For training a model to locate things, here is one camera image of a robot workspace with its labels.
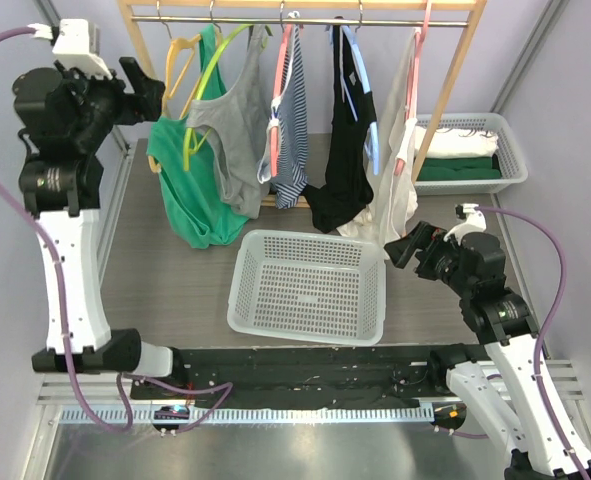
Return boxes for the white empty basket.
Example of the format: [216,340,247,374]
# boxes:
[227,230,386,347]

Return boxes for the green tank top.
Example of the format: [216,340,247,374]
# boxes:
[147,25,247,249]

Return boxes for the black tank top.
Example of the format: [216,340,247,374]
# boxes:
[304,27,373,233]

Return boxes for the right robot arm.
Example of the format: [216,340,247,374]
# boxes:
[385,212,591,479]

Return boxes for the light pink hanger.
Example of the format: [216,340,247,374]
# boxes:
[393,0,434,176]

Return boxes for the wooden clothes rack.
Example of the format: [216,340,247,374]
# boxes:
[117,0,487,181]

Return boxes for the lime green hanger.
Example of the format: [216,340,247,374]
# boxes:
[182,22,271,172]

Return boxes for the white basket with clothes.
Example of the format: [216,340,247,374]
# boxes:
[416,113,528,195]

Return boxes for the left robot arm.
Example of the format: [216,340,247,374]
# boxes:
[12,57,188,399]

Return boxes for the light blue hanger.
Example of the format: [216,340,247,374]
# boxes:
[332,25,380,176]

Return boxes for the folded white cloth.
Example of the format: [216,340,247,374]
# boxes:
[426,128,499,158]

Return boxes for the white tank top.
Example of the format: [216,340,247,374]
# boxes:
[337,28,421,246]

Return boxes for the blue striped tank top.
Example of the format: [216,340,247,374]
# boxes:
[257,24,308,209]

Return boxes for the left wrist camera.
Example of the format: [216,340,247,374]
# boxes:
[52,19,112,79]

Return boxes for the white slotted cable duct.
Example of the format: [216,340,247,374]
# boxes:
[59,405,435,425]

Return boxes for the yellow hanger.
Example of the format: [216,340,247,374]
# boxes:
[147,32,223,181]

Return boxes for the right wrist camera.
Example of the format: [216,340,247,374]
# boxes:
[444,203,487,244]

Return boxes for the folded green cloth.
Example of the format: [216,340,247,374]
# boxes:
[418,157,502,182]

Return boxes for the grey tank top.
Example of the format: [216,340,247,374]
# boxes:
[182,24,270,219]

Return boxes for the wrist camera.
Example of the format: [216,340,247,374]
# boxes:
[444,203,487,244]
[52,19,112,79]

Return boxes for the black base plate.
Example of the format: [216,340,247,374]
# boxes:
[129,343,491,410]

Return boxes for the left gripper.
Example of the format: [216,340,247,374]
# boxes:
[54,57,163,151]

